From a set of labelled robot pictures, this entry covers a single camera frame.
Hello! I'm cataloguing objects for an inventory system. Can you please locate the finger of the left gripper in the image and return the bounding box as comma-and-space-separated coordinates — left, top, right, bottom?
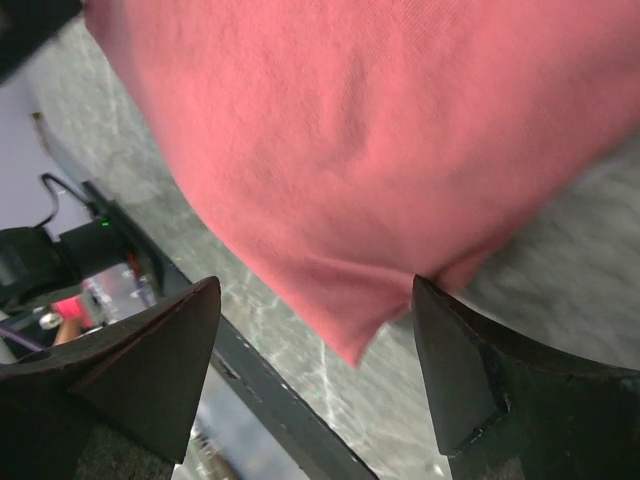
1, 0, 84, 83

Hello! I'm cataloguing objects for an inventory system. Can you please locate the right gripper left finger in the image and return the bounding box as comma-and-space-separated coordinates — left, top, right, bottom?
1, 277, 220, 479

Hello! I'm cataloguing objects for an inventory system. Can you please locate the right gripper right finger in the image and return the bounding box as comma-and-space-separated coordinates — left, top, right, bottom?
412, 278, 639, 479

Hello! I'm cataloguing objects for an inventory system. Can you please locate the dark pink t shirt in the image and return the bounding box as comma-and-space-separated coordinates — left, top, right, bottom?
85, 1, 639, 364

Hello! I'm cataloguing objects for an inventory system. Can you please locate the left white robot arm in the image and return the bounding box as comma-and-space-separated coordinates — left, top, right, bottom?
1, 1, 164, 315

